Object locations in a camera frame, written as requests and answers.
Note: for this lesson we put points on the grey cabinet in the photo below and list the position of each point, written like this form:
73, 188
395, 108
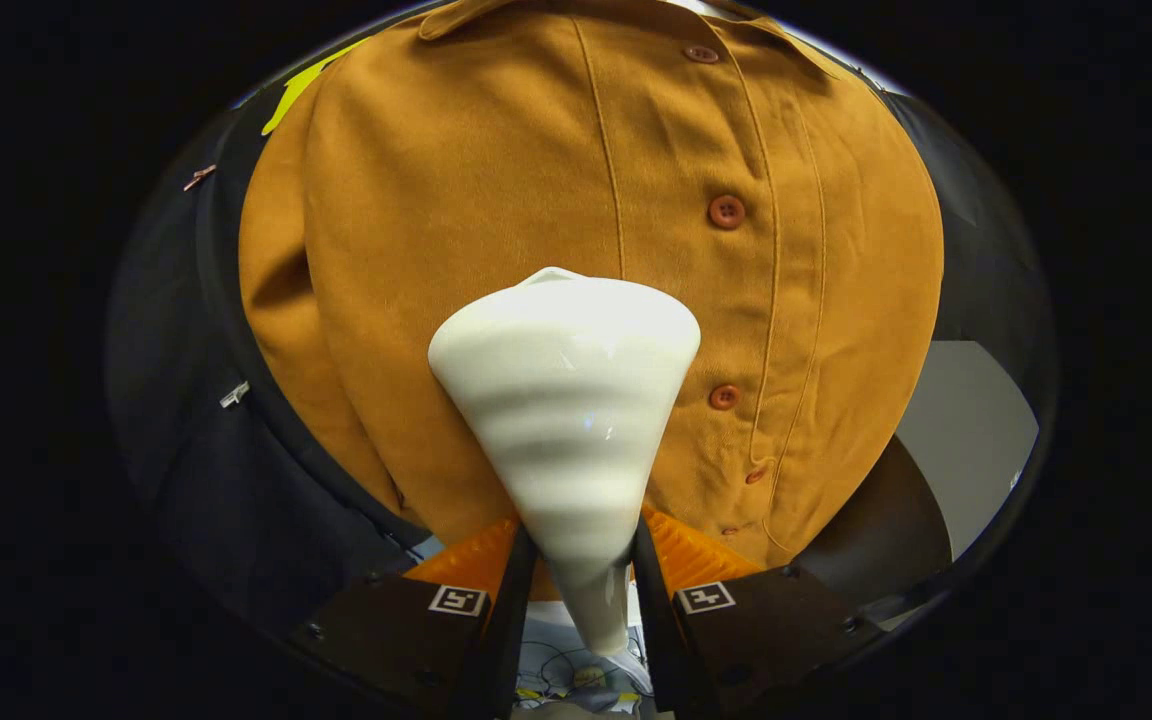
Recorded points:
966, 440

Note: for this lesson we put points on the brown button-up shirt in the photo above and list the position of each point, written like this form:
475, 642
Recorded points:
496, 170

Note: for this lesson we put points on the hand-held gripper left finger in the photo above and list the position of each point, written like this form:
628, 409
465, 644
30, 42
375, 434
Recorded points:
511, 625

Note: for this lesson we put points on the silver clip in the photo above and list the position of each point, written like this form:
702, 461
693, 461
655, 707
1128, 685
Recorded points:
233, 393

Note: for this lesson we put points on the white garment steamer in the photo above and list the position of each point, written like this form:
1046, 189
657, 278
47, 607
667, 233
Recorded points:
566, 400

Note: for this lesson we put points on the black backdrop cloth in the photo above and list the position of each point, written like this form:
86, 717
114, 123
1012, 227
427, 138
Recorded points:
186, 450

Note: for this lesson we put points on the pink clip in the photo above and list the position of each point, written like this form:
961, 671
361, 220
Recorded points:
198, 177

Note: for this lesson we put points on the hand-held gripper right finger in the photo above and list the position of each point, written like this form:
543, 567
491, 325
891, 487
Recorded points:
654, 625

